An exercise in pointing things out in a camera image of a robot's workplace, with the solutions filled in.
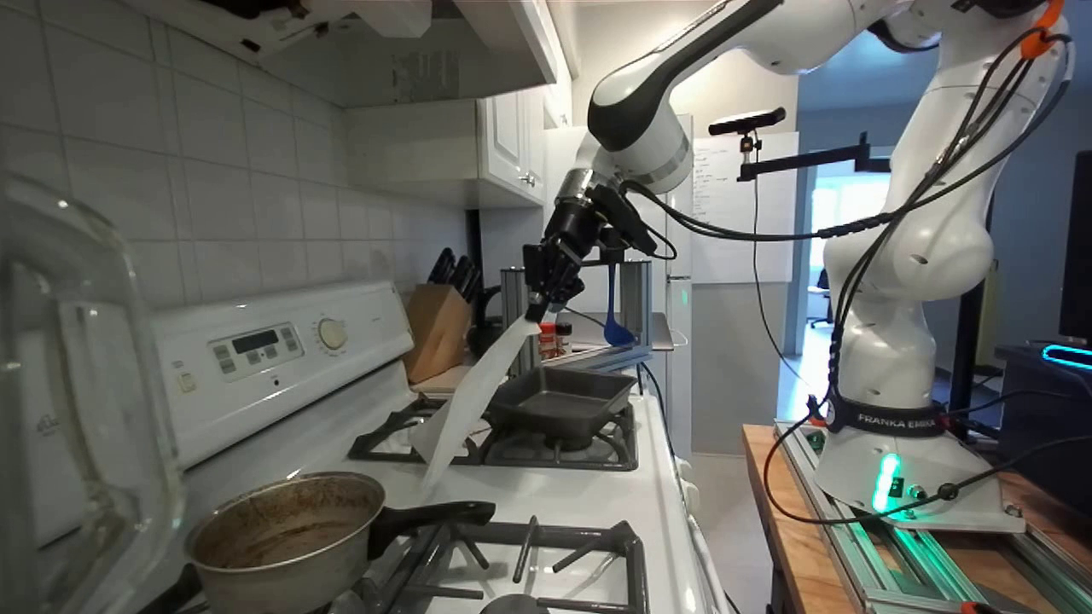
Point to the white refrigerator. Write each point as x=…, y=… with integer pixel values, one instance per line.
x=728, y=298

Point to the grey near stove grate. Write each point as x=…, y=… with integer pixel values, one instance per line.
x=505, y=566

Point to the steel cylinder canister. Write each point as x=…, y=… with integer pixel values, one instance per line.
x=514, y=294

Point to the steel saucepan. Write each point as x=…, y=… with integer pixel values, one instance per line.
x=297, y=545

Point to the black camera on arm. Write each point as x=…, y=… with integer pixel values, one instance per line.
x=746, y=126

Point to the blue spatula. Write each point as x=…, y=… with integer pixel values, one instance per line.
x=615, y=328

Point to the black monitor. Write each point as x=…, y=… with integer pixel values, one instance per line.
x=1076, y=291

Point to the white paper sheet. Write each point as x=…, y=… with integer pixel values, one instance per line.
x=473, y=397

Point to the square metal baking pan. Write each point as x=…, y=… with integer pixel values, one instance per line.
x=562, y=403

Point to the grey far stove grate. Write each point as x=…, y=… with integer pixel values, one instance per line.
x=608, y=453

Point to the red cap spice bottle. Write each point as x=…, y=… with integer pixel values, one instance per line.
x=552, y=338

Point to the grey stove grate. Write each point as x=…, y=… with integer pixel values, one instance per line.
x=505, y=566
x=608, y=453

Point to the white range hood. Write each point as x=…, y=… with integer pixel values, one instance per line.
x=379, y=53

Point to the metal base rail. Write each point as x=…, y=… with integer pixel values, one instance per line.
x=912, y=571

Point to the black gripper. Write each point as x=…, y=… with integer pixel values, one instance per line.
x=582, y=220

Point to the white stove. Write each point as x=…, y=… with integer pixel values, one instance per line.
x=567, y=474

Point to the white upper cabinet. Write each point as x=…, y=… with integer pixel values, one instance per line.
x=473, y=153

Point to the wooden knife block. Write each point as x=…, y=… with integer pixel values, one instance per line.
x=440, y=315

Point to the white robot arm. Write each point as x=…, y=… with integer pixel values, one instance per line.
x=887, y=447

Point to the glass baking dish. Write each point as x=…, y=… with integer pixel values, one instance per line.
x=89, y=461

